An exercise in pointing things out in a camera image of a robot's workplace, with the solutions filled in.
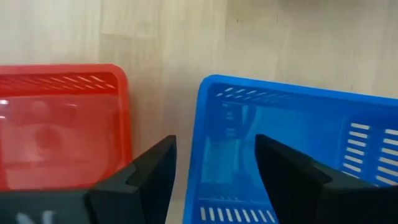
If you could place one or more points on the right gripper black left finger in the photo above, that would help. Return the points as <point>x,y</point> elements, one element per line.
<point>130,199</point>

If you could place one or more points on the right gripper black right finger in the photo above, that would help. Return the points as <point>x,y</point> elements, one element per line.
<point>311,193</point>

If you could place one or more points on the red plastic slotted basket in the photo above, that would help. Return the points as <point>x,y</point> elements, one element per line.
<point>62,140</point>

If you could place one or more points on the blue plastic slotted basket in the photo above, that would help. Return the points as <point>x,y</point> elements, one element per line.
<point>217,140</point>

